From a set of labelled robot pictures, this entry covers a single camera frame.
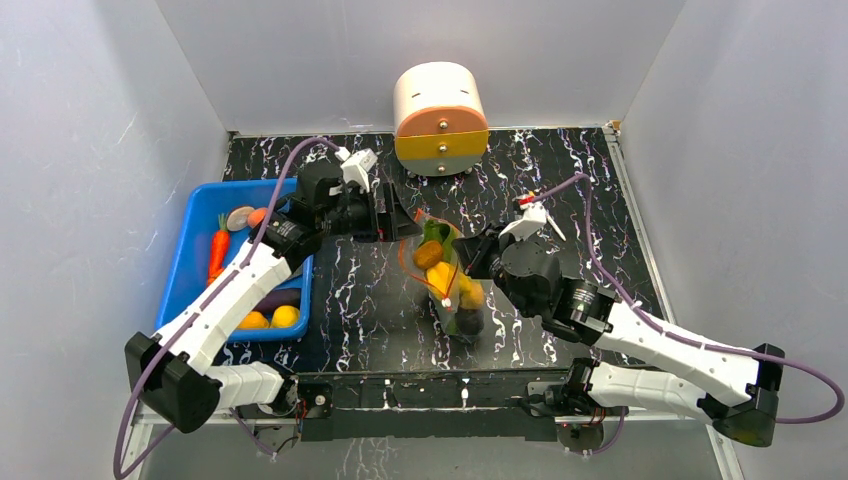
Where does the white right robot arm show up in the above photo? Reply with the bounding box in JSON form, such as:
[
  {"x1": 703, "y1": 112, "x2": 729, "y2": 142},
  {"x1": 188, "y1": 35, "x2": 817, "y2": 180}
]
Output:
[{"x1": 452, "y1": 227, "x2": 785, "y2": 447}]

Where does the clear red-zipper zip bag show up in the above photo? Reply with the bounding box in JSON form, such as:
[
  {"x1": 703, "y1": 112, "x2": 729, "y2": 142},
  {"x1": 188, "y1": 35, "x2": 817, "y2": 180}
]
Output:
[{"x1": 398, "y1": 209, "x2": 485, "y2": 345}]

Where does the yellow toy lemon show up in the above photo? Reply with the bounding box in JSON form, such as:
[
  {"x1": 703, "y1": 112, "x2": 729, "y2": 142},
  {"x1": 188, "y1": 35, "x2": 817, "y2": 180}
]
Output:
[{"x1": 270, "y1": 305, "x2": 300, "y2": 329}]

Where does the tan toy potato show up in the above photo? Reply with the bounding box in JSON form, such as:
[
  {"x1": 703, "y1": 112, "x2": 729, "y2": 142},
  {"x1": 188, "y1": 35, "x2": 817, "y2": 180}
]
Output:
[{"x1": 225, "y1": 206, "x2": 255, "y2": 232}]

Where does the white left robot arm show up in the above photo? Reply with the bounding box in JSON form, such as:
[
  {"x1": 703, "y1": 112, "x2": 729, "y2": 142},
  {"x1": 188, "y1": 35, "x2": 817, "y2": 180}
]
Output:
[{"x1": 124, "y1": 163, "x2": 422, "y2": 433}]

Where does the orange-yellow toy fruit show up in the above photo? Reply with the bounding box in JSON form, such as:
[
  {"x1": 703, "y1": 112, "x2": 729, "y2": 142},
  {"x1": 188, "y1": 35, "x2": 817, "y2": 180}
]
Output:
[{"x1": 459, "y1": 273, "x2": 485, "y2": 310}]

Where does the yellow toy bell pepper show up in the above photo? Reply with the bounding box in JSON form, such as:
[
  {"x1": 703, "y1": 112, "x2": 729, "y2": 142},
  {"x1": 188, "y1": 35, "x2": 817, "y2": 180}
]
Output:
[{"x1": 426, "y1": 261, "x2": 459, "y2": 300}]

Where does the yellow-orange toy walnut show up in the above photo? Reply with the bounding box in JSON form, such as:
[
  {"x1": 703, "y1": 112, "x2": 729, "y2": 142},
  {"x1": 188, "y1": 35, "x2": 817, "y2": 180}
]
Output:
[{"x1": 237, "y1": 311, "x2": 270, "y2": 330}]

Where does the dark purple toy fruit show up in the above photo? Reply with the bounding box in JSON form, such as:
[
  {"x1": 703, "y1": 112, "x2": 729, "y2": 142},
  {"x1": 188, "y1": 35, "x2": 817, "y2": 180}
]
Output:
[{"x1": 455, "y1": 308, "x2": 485, "y2": 338}]

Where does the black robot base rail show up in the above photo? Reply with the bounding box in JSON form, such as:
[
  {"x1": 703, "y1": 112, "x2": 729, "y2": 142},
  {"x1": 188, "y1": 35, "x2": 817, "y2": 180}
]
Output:
[{"x1": 291, "y1": 369, "x2": 598, "y2": 444}]

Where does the green leafy vegetable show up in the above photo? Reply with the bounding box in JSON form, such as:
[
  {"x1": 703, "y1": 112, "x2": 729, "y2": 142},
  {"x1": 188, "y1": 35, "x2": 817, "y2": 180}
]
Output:
[{"x1": 422, "y1": 219, "x2": 461, "y2": 263}]

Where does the purple toy eggplant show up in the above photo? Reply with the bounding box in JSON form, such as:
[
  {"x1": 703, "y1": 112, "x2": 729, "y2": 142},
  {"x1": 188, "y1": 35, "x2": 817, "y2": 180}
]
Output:
[{"x1": 254, "y1": 288, "x2": 301, "y2": 315}]

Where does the round three-drawer mini cabinet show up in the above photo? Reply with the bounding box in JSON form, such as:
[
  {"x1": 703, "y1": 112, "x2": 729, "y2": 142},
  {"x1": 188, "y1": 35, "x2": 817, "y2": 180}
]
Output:
[{"x1": 393, "y1": 61, "x2": 489, "y2": 177}]

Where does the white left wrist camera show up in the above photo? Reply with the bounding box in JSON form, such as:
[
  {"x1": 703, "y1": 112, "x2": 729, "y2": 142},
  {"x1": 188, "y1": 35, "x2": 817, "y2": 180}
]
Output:
[{"x1": 334, "y1": 147, "x2": 378, "y2": 193}]

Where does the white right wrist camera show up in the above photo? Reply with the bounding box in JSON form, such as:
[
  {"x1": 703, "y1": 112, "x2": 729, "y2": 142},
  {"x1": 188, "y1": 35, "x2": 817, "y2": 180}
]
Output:
[{"x1": 498, "y1": 192, "x2": 549, "y2": 241}]

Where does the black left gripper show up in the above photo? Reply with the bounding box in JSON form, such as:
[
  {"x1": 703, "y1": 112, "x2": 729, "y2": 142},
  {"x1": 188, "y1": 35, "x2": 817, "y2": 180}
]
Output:
[{"x1": 319, "y1": 184, "x2": 422, "y2": 245}]

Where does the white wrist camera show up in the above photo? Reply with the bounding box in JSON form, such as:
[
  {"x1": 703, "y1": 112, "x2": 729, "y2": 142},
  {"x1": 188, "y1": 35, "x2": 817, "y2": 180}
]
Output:
[
  {"x1": 498, "y1": 192, "x2": 549, "y2": 241},
  {"x1": 334, "y1": 147, "x2": 378, "y2": 193}
]

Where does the orange toy carrot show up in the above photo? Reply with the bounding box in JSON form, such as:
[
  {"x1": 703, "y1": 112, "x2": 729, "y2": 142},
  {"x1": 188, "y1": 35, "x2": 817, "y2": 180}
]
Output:
[{"x1": 207, "y1": 213, "x2": 230, "y2": 285}]

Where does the yellow-tipped white pen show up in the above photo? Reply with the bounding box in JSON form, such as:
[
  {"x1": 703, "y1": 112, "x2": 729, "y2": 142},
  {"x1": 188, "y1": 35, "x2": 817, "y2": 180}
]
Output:
[{"x1": 548, "y1": 219, "x2": 567, "y2": 242}]

